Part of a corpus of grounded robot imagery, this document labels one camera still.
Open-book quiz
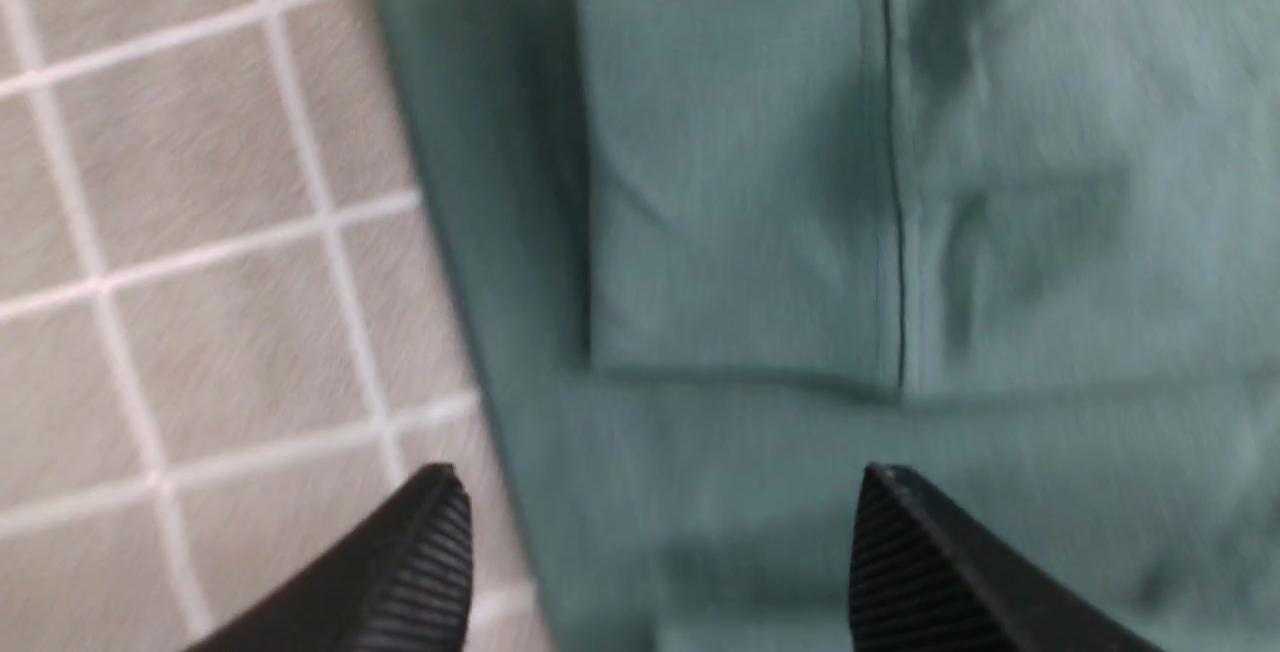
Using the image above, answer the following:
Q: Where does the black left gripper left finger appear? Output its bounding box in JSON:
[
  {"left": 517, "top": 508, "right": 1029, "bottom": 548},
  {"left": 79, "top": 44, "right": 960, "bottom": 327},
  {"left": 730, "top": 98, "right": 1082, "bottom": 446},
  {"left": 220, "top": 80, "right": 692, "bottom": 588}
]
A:
[{"left": 191, "top": 464, "right": 474, "bottom": 651}]

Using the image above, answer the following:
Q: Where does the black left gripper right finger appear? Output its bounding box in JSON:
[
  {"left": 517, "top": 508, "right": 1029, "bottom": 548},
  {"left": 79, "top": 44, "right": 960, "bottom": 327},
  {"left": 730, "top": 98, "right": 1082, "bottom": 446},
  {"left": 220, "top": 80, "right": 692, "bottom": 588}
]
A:
[{"left": 849, "top": 464, "right": 1152, "bottom": 651}]

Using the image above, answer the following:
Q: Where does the green long-sleeve top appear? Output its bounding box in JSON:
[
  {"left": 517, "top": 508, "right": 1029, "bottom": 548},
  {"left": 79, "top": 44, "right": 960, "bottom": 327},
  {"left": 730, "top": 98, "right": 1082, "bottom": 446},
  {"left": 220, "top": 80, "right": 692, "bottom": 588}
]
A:
[{"left": 376, "top": 0, "right": 1277, "bottom": 651}]

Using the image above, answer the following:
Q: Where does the grey checked tablecloth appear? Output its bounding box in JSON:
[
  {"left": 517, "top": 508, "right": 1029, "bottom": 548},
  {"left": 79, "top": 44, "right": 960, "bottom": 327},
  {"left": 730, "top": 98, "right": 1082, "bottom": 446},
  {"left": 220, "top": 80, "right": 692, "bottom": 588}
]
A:
[{"left": 1, "top": 0, "right": 549, "bottom": 651}]

